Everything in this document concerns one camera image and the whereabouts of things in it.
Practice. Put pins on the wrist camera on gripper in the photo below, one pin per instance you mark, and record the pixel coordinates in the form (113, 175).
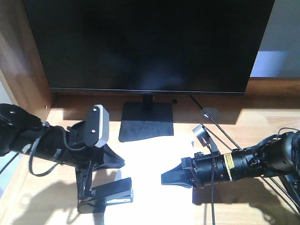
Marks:
(91, 132)
(206, 140)

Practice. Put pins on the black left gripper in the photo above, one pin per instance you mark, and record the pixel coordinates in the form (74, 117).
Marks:
(51, 143)

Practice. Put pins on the black computer monitor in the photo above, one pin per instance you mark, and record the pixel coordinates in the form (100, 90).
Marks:
(193, 46)

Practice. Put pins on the black stapler with orange button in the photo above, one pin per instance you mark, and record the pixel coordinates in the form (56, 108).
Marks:
(96, 199)

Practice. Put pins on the black monitor stand base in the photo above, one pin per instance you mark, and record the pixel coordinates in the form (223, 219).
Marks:
(145, 119)

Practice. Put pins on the grey desk cable grommet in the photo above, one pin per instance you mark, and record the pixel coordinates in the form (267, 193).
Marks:
(210, 112)

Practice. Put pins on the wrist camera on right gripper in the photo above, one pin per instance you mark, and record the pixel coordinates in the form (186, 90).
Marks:
(206, 140)

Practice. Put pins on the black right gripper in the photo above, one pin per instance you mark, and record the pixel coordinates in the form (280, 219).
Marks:
(198, 172)

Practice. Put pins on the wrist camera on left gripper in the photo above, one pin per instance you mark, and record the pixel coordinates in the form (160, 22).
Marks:
(91, 132)

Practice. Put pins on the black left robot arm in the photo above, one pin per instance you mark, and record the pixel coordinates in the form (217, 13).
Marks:
(13, 116)

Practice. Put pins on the white paper sheet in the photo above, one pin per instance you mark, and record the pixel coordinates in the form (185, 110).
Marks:
(153, 203)

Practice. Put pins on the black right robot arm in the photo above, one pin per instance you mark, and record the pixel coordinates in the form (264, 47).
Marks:
(275, 155)

